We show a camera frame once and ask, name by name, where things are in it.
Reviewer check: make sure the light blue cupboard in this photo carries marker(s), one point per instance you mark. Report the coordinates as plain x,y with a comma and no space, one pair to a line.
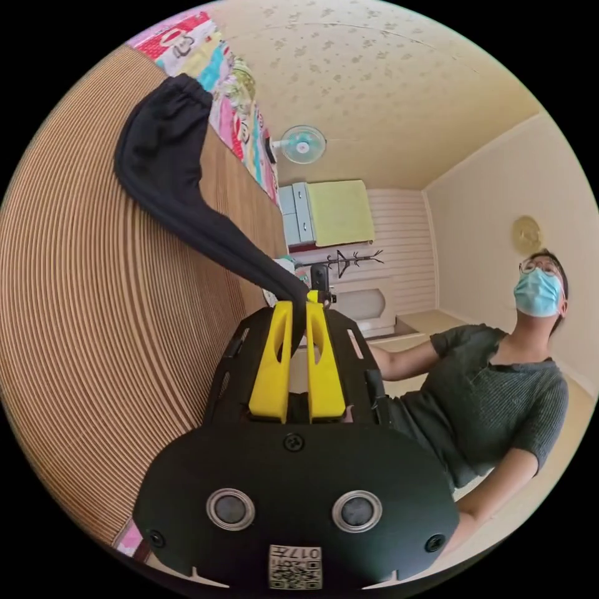
327,213

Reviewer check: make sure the person's body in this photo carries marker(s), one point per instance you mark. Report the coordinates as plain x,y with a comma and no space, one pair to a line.
486,398

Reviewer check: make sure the wall fan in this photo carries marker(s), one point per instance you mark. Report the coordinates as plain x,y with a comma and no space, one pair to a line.
302,144

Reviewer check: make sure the person's right forearm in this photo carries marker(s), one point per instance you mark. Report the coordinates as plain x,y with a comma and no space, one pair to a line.
398,362

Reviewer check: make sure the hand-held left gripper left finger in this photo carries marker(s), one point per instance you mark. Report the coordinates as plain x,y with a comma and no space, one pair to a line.
269,374

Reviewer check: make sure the person's left forearm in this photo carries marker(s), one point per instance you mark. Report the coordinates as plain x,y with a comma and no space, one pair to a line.
491,491

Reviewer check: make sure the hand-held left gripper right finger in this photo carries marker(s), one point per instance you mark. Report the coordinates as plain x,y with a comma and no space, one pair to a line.
325,383

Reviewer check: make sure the bed with woven mat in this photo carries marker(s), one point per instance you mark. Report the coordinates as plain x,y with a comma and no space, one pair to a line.
79,304

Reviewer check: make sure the black long pants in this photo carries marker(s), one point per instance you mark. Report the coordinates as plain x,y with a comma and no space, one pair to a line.
161,140

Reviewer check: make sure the round golden wall clock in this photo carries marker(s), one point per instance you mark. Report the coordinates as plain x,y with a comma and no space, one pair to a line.
526,234

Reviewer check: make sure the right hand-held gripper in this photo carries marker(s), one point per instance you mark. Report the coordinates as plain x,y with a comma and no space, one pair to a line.
328,299

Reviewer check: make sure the black coat rack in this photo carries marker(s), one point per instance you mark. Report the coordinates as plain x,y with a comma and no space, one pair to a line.
348,262

